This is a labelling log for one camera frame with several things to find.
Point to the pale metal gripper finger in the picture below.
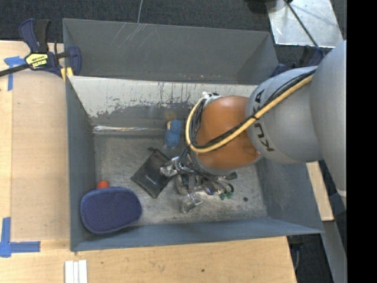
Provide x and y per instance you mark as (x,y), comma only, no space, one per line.
(182,185)
(190,202)

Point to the grey metal bin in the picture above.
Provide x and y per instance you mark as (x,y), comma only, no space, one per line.
(123,164)

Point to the black cylinder on white bracket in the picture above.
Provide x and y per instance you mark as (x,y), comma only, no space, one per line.
(232,176)

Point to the small orange-red ball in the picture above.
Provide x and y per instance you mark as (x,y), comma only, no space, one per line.
(103,184)

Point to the dark blue slipper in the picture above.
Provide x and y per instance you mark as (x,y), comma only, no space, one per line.
(110,209)

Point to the black flat pouch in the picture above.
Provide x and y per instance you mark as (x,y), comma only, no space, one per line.
(148,172)

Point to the pale wood board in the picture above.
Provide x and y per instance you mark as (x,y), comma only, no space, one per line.
(38,158)

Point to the blue toy figure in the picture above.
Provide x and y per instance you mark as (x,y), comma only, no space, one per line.
(173,134)

